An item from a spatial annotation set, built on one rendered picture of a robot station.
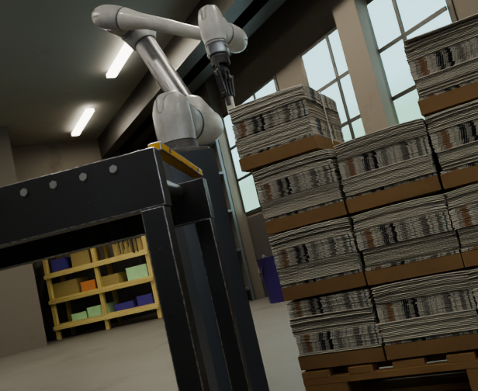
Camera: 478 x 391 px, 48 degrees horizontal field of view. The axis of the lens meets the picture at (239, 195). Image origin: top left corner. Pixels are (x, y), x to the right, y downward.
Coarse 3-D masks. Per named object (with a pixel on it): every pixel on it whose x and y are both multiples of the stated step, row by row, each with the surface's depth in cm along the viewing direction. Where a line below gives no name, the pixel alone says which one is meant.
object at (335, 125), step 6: (324, 96) 197; (324, 102) 196; (330, 102) 202; (330, 108) 199; (336, 108) 208; (330, 114) 198; (336, 114) 206; (330, 120) 196; (336, 120) 204; (330, 126) 196; (336, 126) 203; (336, 132) 201; (342, 132) 209; (336, 138) 199; (342, 138) 207
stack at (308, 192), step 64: (448, 128) 157; (320, 192) 174; (448, 192) 156; (320, 256) 174; (384, 256) 165; (320, 320) 175; (384, 320) 165; (448, 320) 156; (320, 384) 174; (384, 384) 184; (448, 384) 168
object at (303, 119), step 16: (272, 96) 181; (288, 96) 179; (304, 96) 176; (240, 112) 187; (256, 112) 184; (272, 112) 182; (288, 112) 180; (304, 112) 177; (320, 112) 188; (240, 128) 188; (256, 128) 185; (272, 128) 182; (288, 128) 179; (304, 128) 177; (320, 128) 184; (240, 144) 188; (256, 144) 185; (272, 144) 182
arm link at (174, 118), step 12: (168, 96) 215; (180, 96) 217; (156, 108) 216; (168, 108) 213; (180, 108) 214; (192, 108) 221; (156, 120) 215; (168, 120) 212; (180, 120) 213; (192, 120) 218; (156, 132) 217; (168, 132) 212; (180, 132) 212; (192, 132) 216
